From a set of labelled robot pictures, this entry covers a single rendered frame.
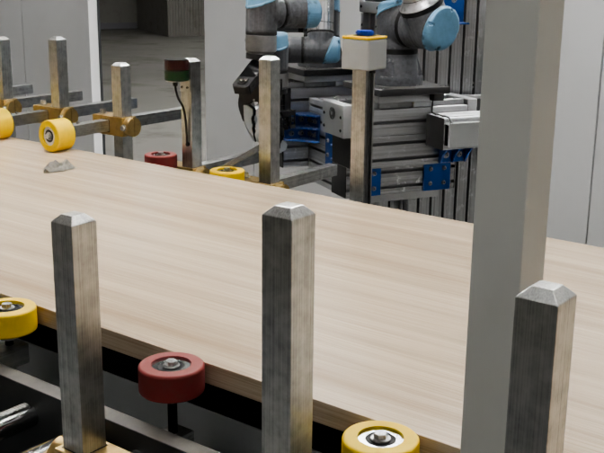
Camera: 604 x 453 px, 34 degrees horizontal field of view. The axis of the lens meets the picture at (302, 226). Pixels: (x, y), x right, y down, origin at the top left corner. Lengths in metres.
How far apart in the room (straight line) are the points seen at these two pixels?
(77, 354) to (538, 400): 0.55
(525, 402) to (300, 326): 0.23
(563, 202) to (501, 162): 4.00
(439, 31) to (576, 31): 2.15
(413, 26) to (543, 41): 1.81
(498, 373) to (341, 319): 0.47
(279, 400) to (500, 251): 0.25
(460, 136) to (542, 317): 2.01
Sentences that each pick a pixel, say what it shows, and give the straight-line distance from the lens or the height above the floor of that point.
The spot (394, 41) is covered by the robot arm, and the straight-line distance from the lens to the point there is 2.77.
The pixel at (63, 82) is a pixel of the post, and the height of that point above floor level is 1.04.
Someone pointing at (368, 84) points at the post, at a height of 1.12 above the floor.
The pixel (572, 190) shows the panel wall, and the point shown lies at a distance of 4.85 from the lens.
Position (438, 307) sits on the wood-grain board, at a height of 0.90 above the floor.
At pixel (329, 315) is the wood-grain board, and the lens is 1.38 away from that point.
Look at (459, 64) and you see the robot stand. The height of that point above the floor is 1.07.
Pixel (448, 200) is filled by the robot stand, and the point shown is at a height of 0.65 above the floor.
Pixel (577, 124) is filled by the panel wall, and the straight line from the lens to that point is 4.79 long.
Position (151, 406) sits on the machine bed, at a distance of 1.42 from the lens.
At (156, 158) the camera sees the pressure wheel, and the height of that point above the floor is 0.90.
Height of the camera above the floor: 1.38
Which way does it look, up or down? 15 degrees down
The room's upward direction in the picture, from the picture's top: 1 degrees clockwise
